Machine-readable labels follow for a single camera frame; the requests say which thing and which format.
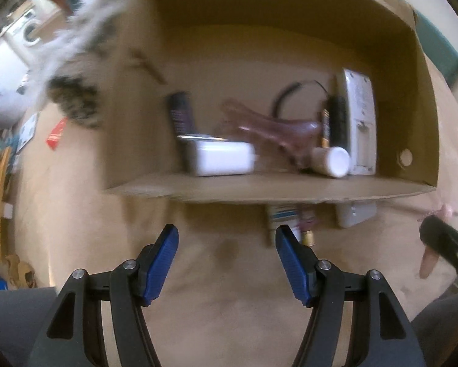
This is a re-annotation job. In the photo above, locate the pink cloud-shaped case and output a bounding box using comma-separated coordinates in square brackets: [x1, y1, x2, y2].
[419, 204, 454, 279]

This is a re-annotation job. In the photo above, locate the white bottle red label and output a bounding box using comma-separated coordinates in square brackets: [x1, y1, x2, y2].
[335, 202, 377, 229]

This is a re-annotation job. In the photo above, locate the white round cap bottle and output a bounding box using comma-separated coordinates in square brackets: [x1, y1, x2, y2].
[311, 147, 351, 178]

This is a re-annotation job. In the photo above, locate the white remote control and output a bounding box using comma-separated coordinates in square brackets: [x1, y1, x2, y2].
[337, 69, 377, 176]

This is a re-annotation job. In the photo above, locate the small black gold battery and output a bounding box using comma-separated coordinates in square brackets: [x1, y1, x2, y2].
[321, 109, 330, 148]

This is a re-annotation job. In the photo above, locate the black cable device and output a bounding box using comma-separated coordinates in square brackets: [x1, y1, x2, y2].
[271, 80, 349, 150]

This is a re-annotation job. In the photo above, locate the black lighter with red print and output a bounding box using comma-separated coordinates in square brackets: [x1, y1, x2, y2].
[166, 91, 198, 172]

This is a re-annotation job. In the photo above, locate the white pill bottle blue label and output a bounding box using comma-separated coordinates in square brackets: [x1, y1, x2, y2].
[266, 205, 301, 246]

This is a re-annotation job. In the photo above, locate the grey chair seat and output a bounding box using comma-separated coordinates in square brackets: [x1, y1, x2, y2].
[0, 287, 57, 366]

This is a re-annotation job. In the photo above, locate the pink patterned lip balm tube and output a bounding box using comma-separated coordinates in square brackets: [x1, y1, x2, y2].
[298, 205, 317, 247]

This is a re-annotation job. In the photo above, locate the teal cushion orange stripe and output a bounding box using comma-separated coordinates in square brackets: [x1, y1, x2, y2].
[414, 11, 458, 88]

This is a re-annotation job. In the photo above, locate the red package on floor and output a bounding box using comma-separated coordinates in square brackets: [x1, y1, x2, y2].
[46, 118, 68, 151]

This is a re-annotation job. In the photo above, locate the brown cardboard box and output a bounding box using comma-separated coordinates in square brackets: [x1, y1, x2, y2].
[102, 0, 439, 204]

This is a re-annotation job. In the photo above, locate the grey plastic bag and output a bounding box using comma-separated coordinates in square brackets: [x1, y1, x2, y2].
[0, 88, 34, 129]

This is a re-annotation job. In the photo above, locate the leopard print fluffy blanket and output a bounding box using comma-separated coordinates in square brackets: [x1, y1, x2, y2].
[28, 0, 130, 128]

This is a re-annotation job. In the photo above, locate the white washing machine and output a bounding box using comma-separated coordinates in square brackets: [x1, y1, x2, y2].
[6, 8, 42, 50]

